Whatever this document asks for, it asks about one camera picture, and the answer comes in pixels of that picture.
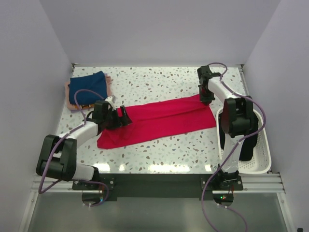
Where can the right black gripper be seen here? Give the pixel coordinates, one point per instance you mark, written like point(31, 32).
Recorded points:
point(205, 100)

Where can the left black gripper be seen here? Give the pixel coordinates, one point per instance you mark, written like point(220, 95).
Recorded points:
point(119, 121)

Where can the red t shirt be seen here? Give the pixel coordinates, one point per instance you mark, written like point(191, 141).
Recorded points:
point(159, 119)

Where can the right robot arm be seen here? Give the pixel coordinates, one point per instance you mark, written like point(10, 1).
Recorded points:
point(237, 120)

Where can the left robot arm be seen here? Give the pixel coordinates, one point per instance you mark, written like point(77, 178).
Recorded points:
point(58, 156)

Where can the folded blue t shirt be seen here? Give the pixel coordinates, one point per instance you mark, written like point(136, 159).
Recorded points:
point(95, 82)

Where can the folded pink t shirt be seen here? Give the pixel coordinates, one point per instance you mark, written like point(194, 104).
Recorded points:
point(67, 89)

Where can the black t shirt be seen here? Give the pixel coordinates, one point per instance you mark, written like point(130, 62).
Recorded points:
point(248, 144)

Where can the white perforated tray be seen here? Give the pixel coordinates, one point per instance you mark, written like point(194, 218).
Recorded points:
point(261, 160)

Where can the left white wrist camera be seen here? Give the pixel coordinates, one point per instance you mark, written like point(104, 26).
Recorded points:
point(111, 100)

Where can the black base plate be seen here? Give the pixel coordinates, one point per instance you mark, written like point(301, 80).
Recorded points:
point(147, 185)

